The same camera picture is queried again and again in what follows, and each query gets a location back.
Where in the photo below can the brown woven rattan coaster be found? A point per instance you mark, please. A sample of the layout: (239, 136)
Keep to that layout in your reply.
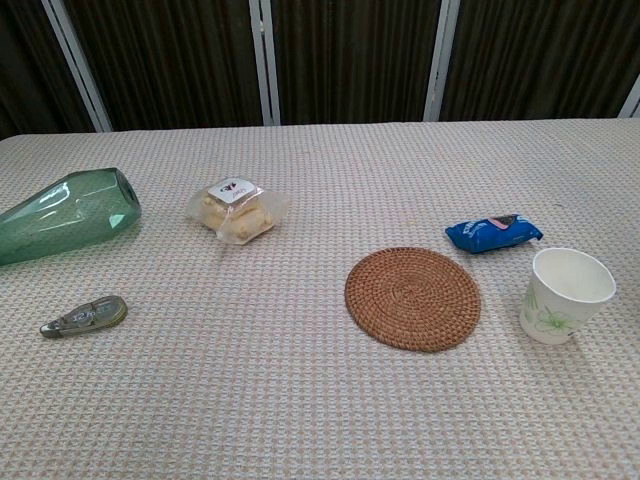
(412, 298)

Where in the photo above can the white paper cup green print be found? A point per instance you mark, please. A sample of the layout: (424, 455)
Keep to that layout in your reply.
(560, 300)

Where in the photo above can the clear wrapped pastry packet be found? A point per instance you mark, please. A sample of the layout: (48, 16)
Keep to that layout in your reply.
(235, 216)

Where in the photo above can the checkered woven tablecloth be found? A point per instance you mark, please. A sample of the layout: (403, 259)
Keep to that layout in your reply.
(280, 390)

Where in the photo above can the blue cookie snack packet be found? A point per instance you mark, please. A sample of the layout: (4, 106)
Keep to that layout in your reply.
(492, 233)

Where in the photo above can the grey correction tape dispenser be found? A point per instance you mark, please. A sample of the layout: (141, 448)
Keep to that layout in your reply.
(85, 317)

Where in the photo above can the green glass vase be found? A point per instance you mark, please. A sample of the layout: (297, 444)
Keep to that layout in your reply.
(60, 215)

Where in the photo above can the dark folding screen white frame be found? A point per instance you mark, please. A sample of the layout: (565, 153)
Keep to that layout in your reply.
(350, 55)

